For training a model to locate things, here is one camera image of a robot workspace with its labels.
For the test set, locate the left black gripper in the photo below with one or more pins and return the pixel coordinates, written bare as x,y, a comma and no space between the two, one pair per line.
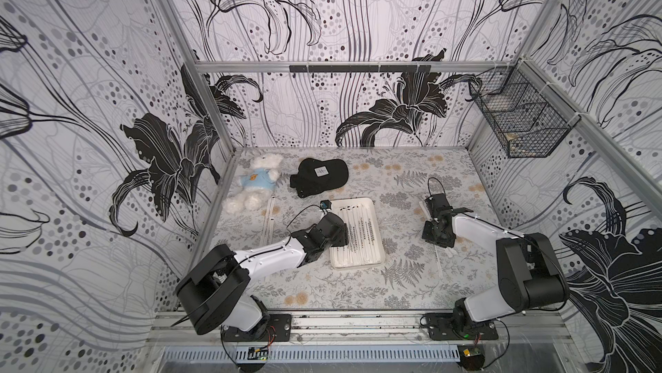
342,236

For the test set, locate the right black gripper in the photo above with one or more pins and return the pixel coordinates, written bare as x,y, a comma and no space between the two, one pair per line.
434,231

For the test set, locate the straw later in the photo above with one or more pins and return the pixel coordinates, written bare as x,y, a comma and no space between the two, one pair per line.
372,238

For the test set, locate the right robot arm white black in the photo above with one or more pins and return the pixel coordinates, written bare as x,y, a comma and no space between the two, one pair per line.
529,273

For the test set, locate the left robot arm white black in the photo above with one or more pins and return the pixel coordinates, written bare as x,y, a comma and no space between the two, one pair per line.
213,293

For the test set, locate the white storage tray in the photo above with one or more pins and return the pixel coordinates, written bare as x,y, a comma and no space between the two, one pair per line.
357,254

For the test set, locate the black cap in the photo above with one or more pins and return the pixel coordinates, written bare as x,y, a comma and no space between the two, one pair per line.
316,176

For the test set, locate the left pile wrapped straw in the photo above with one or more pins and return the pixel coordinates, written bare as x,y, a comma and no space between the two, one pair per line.
268,227

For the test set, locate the white teddy bear blue shirt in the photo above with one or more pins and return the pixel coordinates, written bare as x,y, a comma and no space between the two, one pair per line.
257,186

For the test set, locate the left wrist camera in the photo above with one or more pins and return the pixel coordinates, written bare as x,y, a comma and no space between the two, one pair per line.
325,205

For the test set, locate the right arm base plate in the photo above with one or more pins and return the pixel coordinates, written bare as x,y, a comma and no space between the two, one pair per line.
447,326

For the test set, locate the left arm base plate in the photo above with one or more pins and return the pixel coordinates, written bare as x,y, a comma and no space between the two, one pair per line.
275,330

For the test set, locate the black wire basket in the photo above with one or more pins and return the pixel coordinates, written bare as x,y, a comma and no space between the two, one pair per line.
521,113

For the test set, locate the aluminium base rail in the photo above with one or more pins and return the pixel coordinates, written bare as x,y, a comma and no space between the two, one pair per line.
364,327

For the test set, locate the black wall bar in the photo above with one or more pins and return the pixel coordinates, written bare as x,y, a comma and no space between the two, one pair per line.
352,68

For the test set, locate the white cable duct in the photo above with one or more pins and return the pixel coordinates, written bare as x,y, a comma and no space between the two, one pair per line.
315,354

